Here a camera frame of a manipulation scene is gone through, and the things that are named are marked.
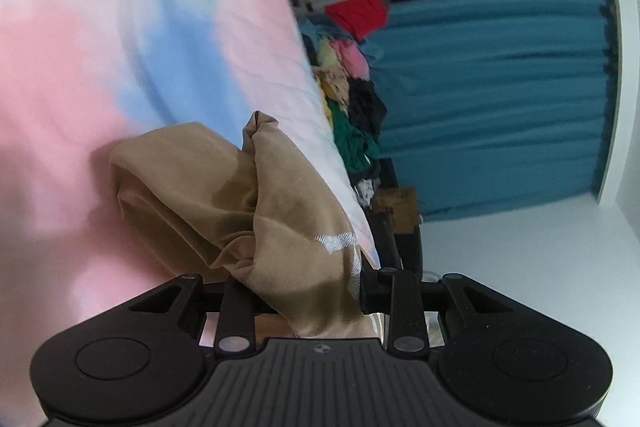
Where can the pink garment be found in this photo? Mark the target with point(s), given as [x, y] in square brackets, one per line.
[352, 57]

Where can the tan patterned garment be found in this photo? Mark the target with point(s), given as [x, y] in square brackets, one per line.
[332, 84]

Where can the wide blue curtain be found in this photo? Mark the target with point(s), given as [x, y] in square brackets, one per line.
[490, 107]

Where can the tan khaki trousers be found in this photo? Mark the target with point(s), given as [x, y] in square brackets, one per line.
[280, 217]

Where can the green garment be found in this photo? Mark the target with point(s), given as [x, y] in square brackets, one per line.
[355, 142]

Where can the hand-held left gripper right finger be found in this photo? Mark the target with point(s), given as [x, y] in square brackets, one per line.
[372, 293]

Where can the pastel bed sheet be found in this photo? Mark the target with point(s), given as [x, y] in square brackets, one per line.
[100, 57]

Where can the brown cardboard box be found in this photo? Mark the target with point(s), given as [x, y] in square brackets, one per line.
[400, 207]

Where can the white patterned garment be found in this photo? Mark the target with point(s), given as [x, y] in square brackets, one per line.
[366, 192]

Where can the yellow-green garment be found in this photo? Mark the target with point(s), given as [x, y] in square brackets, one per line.
[327, 52]

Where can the blue garment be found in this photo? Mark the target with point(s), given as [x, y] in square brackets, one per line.
[312, 32]

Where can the black garment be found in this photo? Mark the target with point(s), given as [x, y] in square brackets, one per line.
[367, 104]

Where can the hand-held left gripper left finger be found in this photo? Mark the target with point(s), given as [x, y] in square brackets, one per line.
[235, 302]

